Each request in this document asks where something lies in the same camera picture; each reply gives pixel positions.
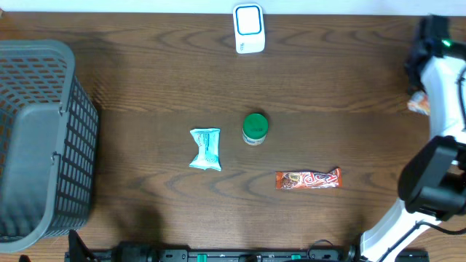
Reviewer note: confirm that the small orange snack packet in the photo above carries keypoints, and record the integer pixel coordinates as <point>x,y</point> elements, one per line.
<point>419,103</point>

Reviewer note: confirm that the orange red candy bar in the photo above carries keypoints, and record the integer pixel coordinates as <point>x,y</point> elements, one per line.
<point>308,179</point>

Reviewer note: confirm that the green lid jar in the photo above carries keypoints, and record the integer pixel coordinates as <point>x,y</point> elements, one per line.
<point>255,128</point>

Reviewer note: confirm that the teal white wipes packet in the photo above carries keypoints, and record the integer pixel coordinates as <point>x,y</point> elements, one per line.
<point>207,140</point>

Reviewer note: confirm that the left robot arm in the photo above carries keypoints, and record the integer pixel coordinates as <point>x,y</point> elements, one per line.
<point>123,252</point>

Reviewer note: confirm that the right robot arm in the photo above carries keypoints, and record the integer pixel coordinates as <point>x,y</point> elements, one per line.
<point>428,193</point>

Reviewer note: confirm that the white barcode scanner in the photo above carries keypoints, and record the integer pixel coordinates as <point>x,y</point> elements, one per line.
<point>249,28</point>

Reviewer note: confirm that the grey plastic mesh basket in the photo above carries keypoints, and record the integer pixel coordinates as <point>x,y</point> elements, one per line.
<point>49,134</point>

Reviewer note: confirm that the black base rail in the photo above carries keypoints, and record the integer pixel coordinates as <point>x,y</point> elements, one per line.
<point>322,254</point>

